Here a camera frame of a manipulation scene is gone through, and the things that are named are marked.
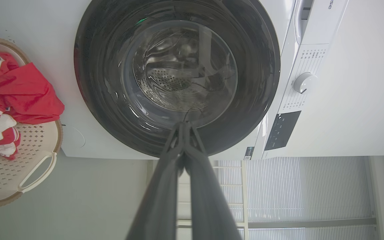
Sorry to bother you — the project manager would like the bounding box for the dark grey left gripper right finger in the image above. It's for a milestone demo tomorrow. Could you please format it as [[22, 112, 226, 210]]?
[[184, 123, 242, 240]]

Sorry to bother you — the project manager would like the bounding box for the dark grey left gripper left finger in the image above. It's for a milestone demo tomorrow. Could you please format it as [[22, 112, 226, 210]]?
[[125, 122, 185, 240]]

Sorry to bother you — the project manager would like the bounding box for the black round glass washer door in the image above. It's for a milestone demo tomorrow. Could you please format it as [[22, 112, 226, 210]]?
[[74, 0, 281, 158]]

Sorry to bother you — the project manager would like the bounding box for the white front-load washing machine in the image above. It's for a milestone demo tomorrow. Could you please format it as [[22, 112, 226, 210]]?
[[0, 0, 349, 160]]

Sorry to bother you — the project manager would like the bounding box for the black washer display panel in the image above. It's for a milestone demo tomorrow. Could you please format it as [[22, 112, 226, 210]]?
[[264, 111, 302, 151]]

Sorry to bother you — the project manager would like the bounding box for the white window blind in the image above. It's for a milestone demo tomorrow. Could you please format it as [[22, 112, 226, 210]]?
[[245, 157, 378, 240]]

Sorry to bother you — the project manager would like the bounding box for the round white filter cover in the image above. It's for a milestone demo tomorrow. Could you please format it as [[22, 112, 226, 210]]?
[[62, 125, 86, 149]]

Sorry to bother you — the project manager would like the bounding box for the perforated steel washer drum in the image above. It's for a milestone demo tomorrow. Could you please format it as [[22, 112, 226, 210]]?
[[134, 27, 236, 112]]

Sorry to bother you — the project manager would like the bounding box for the cream perforated laundry basket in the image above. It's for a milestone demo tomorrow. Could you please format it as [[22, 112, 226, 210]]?
[[0, 36, 63, 208]]

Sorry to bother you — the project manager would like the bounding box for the white round program dial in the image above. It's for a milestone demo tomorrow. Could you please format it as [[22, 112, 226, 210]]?
[[294, 72, 318, 94]]

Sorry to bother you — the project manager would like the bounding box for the red shirt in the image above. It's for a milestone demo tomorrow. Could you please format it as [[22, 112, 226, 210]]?
[[0, 51, 65, 125]]

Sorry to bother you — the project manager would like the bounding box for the white detergent drawer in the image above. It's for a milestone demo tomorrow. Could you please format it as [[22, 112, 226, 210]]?
[[294, 0, 314, 45]]

